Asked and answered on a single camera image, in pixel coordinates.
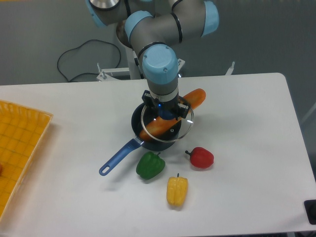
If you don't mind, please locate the yellow toy bell pepper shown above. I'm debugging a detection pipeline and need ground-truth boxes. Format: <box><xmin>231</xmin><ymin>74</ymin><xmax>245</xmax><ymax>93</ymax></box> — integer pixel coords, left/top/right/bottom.
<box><xmin>166</xmin><ymin>173</ymin><xmax>189</xmax><ymax>207</ymax></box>

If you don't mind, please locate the green toy bell pepper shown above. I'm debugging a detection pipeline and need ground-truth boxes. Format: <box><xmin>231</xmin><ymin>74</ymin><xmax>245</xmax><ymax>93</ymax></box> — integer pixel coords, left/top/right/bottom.
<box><xmin>136</xmin><ymin>152</ymin><xmax>165</xmax><ymax>180</ymax></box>

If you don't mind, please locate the glass pot lid blue knob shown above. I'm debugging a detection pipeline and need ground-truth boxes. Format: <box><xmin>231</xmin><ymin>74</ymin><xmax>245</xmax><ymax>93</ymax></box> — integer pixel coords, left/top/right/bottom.
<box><xmin>139</xmin><ymin>97</ymin><xmax>195</xmax><ymax>143</ymax></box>

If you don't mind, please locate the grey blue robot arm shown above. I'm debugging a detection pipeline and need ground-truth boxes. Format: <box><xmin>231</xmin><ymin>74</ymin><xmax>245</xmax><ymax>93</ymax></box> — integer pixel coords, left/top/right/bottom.
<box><xmin>86</xmin><ymin>0</ymin><xmax>219</xmax><ymax>120</ymax></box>

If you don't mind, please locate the yellow woven basket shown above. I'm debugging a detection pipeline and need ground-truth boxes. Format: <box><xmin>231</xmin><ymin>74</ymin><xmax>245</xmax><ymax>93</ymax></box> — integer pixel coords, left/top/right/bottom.
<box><xmin>0</xmin><ymin>100</ymin><xmax>53</xmax><ymax>217</ymax></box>

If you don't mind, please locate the orange toy baguette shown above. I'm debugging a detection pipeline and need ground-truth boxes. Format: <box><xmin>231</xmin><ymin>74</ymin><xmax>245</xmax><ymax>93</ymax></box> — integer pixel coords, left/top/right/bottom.
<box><xmin>139</xmin><ymin>88</ymin><xmax>206</xmax><ymax>142</ymax></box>

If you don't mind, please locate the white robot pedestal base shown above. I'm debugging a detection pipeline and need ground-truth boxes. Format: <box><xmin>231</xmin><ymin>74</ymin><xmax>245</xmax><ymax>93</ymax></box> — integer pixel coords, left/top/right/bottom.
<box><xmin>95</xmin><ymin>19</ymin><xmax>236</xmax><ymax>81</ymax></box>

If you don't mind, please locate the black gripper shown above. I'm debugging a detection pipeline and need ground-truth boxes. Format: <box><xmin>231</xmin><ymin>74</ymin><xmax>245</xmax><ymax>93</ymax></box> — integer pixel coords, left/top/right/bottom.
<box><xmin>142</xmin><ymin>90</ymin><xmax>190</xmax><ymax>120</ymax></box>

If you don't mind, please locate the black floor cable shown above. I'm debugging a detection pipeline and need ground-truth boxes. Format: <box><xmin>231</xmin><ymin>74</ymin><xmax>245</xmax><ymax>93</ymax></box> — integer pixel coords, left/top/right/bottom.
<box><xmin>57</xmin><ymin>39</ymin><xmax>122</xmax><ymax>82</ymax></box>

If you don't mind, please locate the red toy bell pepper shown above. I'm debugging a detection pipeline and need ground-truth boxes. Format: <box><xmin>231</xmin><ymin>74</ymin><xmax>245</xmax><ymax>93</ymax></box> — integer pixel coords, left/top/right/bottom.
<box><xmin>185</xmin><ymin>147</ymin><xmax>214</xmax><ymax>169</ymax></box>

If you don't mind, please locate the black corner device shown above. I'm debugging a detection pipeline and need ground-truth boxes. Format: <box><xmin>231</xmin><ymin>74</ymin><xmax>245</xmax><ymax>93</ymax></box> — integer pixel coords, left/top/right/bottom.
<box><xmin>304</xmin><ymin>199</ymin><xmax>316</xmax><ymax>225</ymax></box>

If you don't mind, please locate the dark blue saucepan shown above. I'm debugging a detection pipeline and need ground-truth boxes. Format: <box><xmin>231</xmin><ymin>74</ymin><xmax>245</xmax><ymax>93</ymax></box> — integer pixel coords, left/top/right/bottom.
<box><xmin>99</xmin><ymin>103</ymin><xmax>175</xmax><ymax>176</ymax></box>

